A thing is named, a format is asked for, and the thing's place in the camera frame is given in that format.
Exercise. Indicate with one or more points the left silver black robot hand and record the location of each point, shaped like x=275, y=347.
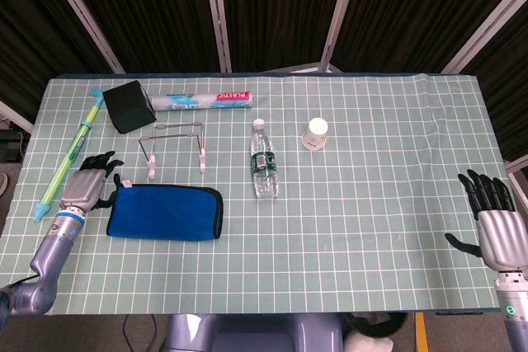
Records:
x=82, y=189

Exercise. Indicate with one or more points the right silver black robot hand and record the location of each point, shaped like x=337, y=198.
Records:
x=501, y=236

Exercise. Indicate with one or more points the blue towel with black trim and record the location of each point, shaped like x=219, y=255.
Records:
x=165, y=212

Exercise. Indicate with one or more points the right lavender robot arm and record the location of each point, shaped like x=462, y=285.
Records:
x=515, y=319

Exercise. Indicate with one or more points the left lavender robot arm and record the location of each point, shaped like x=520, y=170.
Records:
x=49, y=253

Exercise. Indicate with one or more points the green blue toy water pump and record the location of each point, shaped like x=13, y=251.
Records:
x=62, y=170

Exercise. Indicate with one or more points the black floor device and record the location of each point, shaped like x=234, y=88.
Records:
x=10, y=146

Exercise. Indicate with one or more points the black box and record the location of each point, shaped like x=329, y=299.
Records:
x=128, y=106

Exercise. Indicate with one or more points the plastic wrap roll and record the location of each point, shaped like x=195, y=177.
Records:
x=206, y=100

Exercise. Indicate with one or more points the black round bin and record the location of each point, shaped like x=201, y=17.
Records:
x=371, y=325

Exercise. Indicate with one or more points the green checked tablecloth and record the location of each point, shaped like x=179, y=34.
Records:
x=330, y=224

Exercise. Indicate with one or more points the white crumpled bag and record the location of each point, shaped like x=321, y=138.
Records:
x=367, y=344

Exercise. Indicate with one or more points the clear plastic water bottle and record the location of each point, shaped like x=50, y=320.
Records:
x=264, y=162

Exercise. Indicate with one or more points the white paper cup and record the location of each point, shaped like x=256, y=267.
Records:
x=315, y=133

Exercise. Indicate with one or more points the lavender robot torso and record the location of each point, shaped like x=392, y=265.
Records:
x=247, y=335

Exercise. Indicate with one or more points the white partition frame post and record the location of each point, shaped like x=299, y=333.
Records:
x=517, y=172
x=218, y=18
x=14, y=115
x=340, y=10
x=82, y=18
x=486, y=26

